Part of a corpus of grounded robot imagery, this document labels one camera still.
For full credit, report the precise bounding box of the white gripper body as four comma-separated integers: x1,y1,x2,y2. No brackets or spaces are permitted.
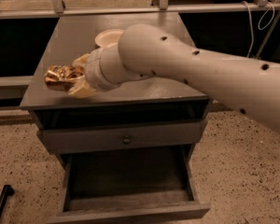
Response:
85,44,151,91

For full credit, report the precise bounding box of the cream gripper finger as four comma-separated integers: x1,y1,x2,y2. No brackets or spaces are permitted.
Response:
68,77,96,98
72,53,90,68

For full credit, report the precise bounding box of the crushed orange soda can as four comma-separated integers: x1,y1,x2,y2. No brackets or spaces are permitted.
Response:
44,65,84,91

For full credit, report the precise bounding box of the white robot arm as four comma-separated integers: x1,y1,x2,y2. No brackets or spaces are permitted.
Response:
69,24,280,133

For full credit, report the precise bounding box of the round metal drawer knob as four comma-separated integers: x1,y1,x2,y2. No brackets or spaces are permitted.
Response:
122,135,132,145

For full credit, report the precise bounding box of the grey wooden drawer cabinet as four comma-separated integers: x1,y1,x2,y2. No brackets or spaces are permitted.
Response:
19,11,222,224

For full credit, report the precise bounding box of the closed grey upper drawer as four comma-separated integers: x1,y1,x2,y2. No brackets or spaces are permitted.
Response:
37,119,207,154

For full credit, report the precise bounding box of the open grey middle drawer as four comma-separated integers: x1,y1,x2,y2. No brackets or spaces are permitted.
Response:
47,146,210,224

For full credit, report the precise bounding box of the white paper bowl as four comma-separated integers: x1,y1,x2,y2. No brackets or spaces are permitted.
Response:
95,29,123,49

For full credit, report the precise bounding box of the black bar on floor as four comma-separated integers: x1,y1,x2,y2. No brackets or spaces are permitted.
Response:
0,185,15,218

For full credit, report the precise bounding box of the metal diagonal strut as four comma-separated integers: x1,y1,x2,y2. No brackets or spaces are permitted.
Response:
256,9,280,59

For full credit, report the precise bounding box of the grey metal railing frame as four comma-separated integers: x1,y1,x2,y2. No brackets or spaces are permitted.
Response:
0,0,280,101

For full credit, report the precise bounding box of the white cable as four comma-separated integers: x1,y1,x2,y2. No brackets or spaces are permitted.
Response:
242,0,276,58

